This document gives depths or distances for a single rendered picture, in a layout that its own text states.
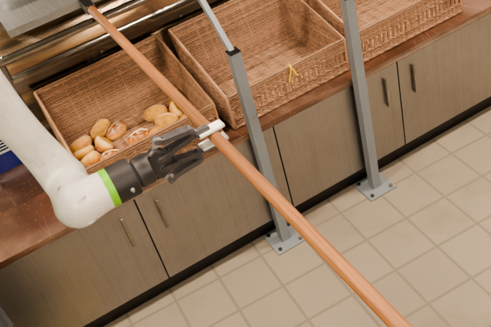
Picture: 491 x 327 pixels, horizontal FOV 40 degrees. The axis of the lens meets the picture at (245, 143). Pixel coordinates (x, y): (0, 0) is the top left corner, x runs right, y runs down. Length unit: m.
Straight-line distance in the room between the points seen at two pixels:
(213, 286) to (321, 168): 0.67
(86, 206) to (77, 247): 1.04
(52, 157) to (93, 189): 0.14
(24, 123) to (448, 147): 2.17
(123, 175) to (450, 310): 1.48
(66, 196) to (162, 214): 1.09
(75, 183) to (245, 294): 1.38
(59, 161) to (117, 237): 1.02
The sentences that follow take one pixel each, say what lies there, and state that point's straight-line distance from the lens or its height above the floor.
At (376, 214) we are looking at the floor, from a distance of 2.96.
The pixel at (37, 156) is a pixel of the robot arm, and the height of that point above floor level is 1.27.
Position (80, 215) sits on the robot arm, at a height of 1.18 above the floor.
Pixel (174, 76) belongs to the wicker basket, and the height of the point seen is 0.68.
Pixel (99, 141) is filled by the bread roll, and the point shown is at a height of 0.65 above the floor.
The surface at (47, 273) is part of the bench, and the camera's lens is 2.58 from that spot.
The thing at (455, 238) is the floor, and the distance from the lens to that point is 2.84.
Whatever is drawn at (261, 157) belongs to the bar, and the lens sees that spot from 2.59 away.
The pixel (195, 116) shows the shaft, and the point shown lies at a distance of 1.66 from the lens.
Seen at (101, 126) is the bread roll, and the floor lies 0.64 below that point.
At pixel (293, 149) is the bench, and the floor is 0.39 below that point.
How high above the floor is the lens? 2.10
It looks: 37 degrees down
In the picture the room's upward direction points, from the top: 16 degrees counter-clockwise
